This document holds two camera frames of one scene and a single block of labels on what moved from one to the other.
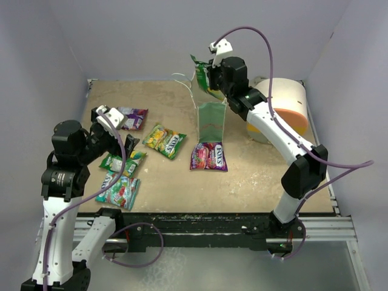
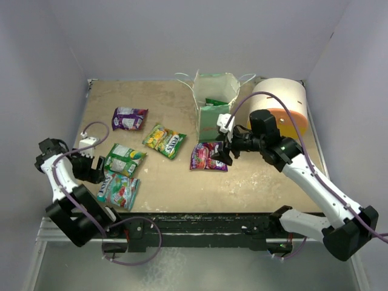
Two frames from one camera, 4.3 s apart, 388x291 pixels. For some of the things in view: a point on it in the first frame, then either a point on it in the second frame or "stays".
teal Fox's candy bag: [122, 194] stays
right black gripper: [211, 72] → [224, 153]
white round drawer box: [289, 101] stays
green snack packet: [202, 77] → [211, 102]
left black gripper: [115, 148] → [91, 175]
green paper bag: [211, 115] stays
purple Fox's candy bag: [208, 156] stays
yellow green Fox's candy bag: [164, 141] stays
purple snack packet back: [136, 117] stays
